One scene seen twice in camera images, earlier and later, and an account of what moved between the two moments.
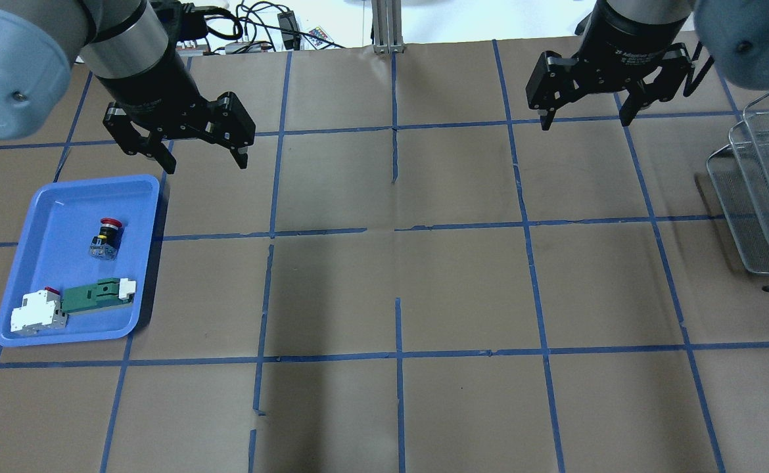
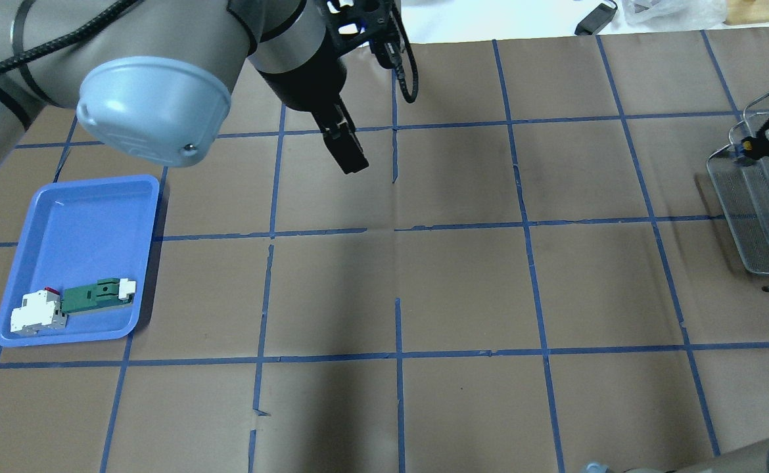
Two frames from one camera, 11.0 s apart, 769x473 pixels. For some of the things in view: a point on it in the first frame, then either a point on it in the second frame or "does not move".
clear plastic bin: x=758 y=180 does not move
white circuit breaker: x=38 y=311 does not move
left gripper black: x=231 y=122 to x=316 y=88
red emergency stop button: x=106 y=245 to x=767 y=143
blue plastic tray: x=54 y=250 does not move
